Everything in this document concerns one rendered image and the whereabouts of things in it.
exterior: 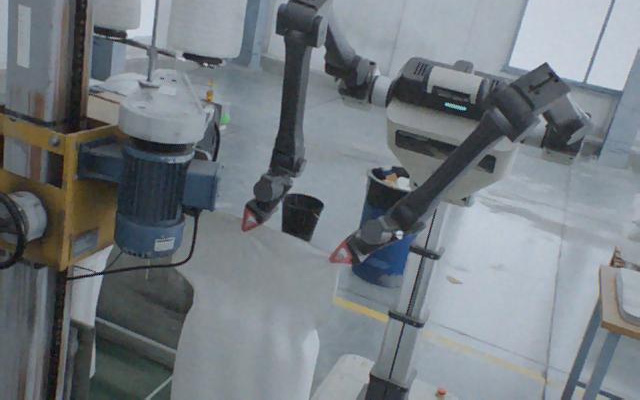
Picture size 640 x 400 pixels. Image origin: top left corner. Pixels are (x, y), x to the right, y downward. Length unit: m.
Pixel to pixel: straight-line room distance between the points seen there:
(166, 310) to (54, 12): 1.31
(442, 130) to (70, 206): 1.01
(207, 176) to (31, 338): 0.58
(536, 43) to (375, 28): 2.24
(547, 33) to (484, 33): 0.80
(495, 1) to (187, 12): 8.27
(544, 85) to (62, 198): 1.02
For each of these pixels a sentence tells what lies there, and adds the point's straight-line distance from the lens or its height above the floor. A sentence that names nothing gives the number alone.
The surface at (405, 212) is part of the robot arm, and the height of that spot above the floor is 1.25.
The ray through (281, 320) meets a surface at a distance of 1.81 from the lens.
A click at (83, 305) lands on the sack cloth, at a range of 2.18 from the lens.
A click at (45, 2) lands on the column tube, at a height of 1.59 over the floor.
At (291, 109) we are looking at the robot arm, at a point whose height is 1.43.
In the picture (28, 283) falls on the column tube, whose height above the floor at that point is 0.97.
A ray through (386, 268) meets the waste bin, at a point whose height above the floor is 0.13.
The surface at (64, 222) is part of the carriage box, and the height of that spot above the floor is 1.14.
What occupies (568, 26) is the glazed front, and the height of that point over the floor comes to 1.56.
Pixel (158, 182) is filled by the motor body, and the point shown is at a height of 1.27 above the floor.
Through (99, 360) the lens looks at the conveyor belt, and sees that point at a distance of 2.41.
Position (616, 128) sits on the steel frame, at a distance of 9.17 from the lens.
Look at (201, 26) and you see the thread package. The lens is 1.46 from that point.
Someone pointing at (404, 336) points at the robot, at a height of 0.62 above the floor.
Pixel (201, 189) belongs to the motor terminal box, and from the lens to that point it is 1.44.
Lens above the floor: 1.77
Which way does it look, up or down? 19 degrees down
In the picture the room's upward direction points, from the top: 12 degrees clockwise
